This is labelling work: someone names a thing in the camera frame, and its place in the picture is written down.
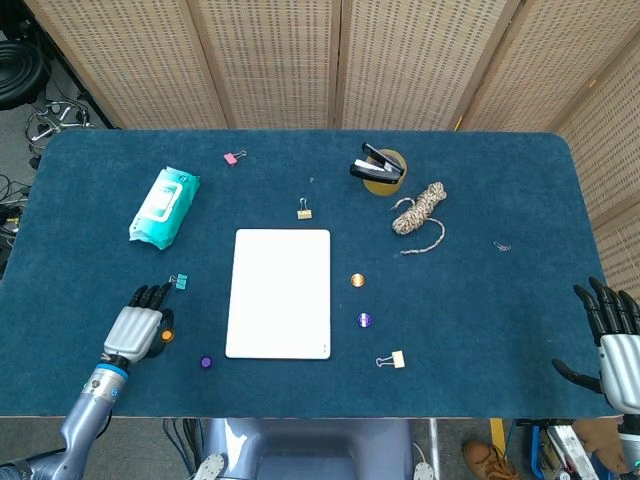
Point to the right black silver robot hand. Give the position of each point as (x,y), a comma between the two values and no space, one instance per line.
(622,370)

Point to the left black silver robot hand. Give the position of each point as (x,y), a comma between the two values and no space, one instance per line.
(130,332)

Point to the orange round magnet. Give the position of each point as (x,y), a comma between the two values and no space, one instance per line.
(357,280)
(168,336)

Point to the purple round magnet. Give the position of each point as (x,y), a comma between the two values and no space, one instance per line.
(206,362)
(365,320)

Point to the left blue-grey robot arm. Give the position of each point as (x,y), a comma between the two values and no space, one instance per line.
(85,415)

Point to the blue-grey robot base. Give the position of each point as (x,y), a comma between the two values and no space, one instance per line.
(310,450)

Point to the white rectangular board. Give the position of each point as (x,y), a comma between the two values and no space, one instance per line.
(278,295)

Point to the teal binder clip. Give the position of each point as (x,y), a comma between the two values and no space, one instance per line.
(181,282)

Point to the green wet wipes pack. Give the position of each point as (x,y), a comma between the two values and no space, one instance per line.
(162,210)

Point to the brown leather shoe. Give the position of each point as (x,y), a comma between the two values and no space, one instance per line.
(487,457)

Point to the metal paper clip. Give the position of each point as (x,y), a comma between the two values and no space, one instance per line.
(501,246)

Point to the dark blue table mat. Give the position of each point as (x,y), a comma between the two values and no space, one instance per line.
(450,310)

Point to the pink binder clip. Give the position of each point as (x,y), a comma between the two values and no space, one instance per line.
(230,159)

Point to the small gold binder clip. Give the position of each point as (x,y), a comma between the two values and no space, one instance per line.
(304,214)

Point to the large gold binder clip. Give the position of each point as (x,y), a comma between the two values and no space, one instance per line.
(398,359)

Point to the chrome chair base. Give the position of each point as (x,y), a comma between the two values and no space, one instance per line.
(52,115)

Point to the yellow tape roll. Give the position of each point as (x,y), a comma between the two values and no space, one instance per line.
(382,189)

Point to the black stapler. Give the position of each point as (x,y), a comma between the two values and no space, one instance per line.
(372,171)

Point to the woven wooden folding screen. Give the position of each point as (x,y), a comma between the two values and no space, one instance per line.
(280,60)

